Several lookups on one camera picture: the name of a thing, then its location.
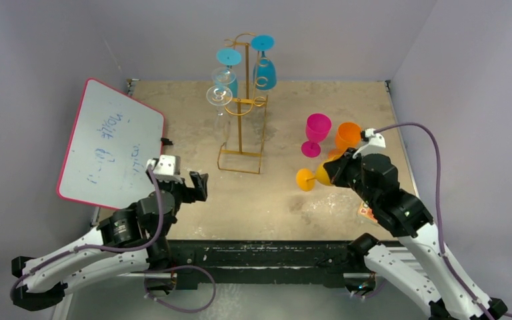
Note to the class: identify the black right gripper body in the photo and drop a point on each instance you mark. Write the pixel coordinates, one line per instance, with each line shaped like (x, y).
(344, 166)

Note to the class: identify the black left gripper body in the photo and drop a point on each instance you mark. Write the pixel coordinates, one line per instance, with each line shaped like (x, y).
(184, 194)

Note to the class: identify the orange plastic wine glass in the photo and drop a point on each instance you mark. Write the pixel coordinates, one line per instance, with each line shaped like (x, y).
(348, 135)

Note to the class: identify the yellow plastic wine glass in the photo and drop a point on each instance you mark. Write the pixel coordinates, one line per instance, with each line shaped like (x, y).
(306, 178)

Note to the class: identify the magenta plastic wine glass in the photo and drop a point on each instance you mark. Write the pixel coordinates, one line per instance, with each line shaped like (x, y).
(317, 128)

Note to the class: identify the blue wine glass row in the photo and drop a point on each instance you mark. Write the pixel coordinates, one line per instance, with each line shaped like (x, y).
(230, 57)
(264, 73)

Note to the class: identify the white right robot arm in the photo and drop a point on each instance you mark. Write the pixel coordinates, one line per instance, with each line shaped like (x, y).
(443, 290)

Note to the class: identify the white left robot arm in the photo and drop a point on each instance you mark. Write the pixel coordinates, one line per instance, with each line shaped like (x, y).
(132, 240)

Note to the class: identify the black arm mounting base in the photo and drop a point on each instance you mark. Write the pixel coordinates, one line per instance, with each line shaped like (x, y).
(332, 264)

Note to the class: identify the clear wine glass front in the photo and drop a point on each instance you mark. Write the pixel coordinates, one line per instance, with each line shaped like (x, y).
(220, 96)

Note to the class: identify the clear wine glass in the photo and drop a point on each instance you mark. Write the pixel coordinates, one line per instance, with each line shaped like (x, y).
(220, 96)
(224, 75)

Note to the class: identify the clear wine glass rear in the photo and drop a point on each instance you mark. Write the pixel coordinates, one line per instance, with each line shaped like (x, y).
(224, 75)

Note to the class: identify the orange patterned card box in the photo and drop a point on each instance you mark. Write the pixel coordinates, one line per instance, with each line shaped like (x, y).
(364, 212)

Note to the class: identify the black whiteboard clip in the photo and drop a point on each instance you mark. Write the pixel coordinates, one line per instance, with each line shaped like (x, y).
(166, 141)

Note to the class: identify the pink framed whiteboard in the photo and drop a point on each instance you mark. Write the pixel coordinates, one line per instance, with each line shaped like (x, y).
(111, 141)

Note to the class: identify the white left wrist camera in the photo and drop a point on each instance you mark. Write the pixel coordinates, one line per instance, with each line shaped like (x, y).
(166, 168)

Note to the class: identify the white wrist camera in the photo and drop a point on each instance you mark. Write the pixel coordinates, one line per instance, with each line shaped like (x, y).
(166, 168)
(371, 142)

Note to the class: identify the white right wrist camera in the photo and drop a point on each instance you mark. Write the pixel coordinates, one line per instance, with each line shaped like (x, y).
(371, 142)

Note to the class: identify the gold wire glass rack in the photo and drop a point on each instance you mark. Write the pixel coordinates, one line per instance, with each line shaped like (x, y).
(248, 101)

